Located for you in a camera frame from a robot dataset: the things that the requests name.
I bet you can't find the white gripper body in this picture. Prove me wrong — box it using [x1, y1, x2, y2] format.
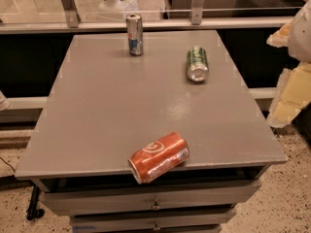
[288, 0, 311, 63]

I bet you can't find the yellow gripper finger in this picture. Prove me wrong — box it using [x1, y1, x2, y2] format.
[266, 21, 293, 48]
[266, 62, 311, 128]

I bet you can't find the green soda can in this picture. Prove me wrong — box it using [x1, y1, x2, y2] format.
[187, 46, 209, 83]

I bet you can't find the orange soda can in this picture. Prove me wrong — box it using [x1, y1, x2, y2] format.
[128, 132, 190, 183]

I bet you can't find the silver blue energy drink can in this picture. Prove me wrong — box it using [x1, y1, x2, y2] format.
[126, 14, 144, 56]

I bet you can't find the upper drawer knob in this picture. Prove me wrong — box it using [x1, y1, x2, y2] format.
[151, 199, 161, 211]

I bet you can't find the drawer knob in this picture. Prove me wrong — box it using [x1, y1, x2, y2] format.
[151, 199, 161, 211]
[153, 222, 161, 231]

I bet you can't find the grey drawer cabinet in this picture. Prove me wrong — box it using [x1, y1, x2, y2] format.
[16, 31, 287, 233]

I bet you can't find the lower drawer knob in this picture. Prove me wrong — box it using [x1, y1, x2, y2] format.
[153, 222, 161, 231]

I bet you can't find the black caster leg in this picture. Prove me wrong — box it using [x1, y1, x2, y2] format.
[26, 186, 45, 220]

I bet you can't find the metal window rail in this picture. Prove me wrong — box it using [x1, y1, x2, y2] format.
[0, 16, 294, 35]

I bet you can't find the right metal bracket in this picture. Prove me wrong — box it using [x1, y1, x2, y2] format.
[190, 0, 205, 25]

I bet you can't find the metal bracket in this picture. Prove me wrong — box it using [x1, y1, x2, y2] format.
[190, 0, 205, 25]
[61, 0, 80, 28]

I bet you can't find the white pedestal base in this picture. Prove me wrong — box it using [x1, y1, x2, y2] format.
[98, 0, 138, 20]

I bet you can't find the left metal bracket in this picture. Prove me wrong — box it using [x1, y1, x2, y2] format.
[61, 0, 80, 28]

